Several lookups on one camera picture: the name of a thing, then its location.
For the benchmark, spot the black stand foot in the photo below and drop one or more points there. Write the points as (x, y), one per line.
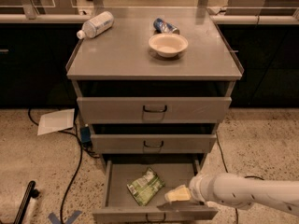
(30, 193)

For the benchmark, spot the background table right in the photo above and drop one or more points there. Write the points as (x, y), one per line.
(262, 7)

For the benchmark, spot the grey bottom drawer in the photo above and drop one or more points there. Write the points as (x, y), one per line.
(119, 205)

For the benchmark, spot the grey middle drawer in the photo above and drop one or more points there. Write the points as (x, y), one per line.
(152, 143)

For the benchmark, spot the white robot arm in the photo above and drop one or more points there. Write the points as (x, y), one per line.
(239, 192)

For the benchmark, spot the grey drawer cabinet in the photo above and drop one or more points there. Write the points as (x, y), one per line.
(120, 63)

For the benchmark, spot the white plastic water bottle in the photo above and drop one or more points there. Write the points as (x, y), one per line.
(96, 25)

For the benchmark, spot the grey drawer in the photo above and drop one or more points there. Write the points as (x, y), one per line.
(119, 205)
(152, 143)
(96, 110)

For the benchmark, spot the clear acrylic barrier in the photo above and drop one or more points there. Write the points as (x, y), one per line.
(37, 0)

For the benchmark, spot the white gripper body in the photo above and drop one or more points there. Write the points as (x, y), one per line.
(198, 188)

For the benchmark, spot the blue power adapter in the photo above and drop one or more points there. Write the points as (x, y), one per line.
(85, 136)

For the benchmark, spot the green jalapeno chip bag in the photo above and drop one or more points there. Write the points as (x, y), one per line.
(145, 187)

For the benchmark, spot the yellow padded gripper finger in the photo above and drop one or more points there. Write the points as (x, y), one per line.
(180, 193)

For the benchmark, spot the white paper bowl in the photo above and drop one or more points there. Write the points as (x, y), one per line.
(168, 45)

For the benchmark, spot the grey top drawer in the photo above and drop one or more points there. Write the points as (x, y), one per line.
(96, 110)

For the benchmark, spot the white paper sheet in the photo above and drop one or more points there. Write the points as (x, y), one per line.
(56, 121)

